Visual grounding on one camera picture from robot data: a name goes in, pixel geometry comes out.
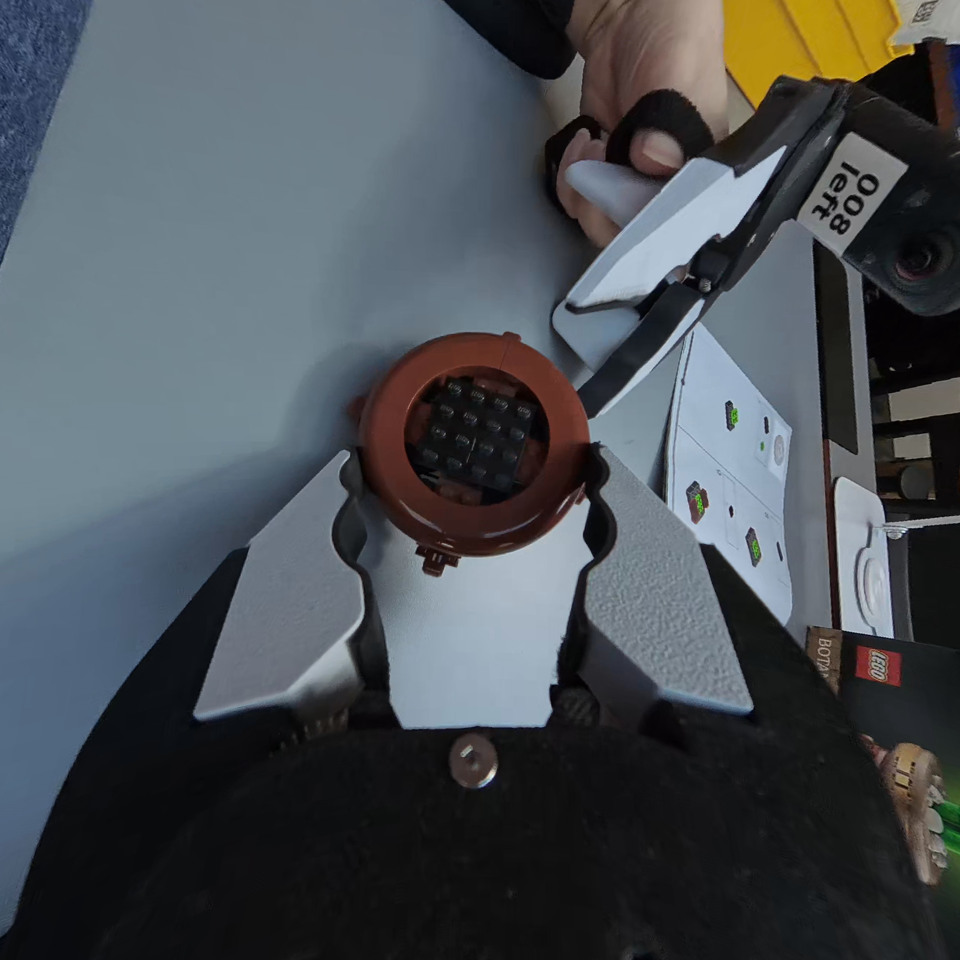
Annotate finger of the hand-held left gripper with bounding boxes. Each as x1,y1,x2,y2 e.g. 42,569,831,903
576,281,711,421
564,144,789,315

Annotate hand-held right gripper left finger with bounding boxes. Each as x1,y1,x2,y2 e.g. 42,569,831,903
193,448,389,727

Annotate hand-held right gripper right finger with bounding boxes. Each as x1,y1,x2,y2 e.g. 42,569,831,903
556,442,755,727

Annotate building instruction booklet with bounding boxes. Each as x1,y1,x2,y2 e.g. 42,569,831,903
663,326,795,627

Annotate yellow plastic bin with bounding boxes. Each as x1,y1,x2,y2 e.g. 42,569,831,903
723,0,916,110

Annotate round brown black brick base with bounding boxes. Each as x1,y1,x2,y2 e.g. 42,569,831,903
348,331,610,579

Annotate person's left forearm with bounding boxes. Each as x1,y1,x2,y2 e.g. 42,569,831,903
442,0,579,80

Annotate person's left hand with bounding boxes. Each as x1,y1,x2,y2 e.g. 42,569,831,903
557,0,732,249

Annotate white numbered paper bag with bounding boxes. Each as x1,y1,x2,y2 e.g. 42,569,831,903
888,0,960,50

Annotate black flat panel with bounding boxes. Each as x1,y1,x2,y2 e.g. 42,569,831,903
813,240,860,455

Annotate white board stand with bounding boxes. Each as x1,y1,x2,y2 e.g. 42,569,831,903
832,476,960,639

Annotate black plant toy box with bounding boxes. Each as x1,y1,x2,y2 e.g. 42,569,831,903
806,626,960,890

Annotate person's blue jeans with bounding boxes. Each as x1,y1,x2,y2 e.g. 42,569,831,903
0,0,93,264

